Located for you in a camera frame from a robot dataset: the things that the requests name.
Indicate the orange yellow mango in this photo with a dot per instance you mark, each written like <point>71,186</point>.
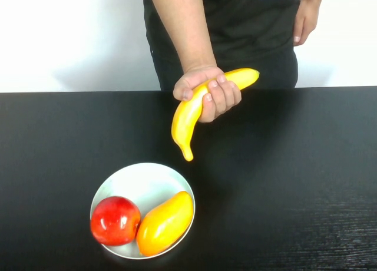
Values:
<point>165,224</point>

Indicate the yellow banana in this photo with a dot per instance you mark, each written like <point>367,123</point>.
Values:
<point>182,126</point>

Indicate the white round bowl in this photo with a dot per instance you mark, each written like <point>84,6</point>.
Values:
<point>147,182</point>

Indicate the person's right hand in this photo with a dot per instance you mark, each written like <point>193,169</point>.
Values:
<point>222,100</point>

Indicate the red apple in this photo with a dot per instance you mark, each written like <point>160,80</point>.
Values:
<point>115,221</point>

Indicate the person's black t-shirt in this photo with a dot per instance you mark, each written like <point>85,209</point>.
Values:
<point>250,20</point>

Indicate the person's right forearm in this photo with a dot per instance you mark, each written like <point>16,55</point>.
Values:
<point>182,29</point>

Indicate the person's left hand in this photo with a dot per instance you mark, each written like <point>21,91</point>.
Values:
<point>306,20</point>

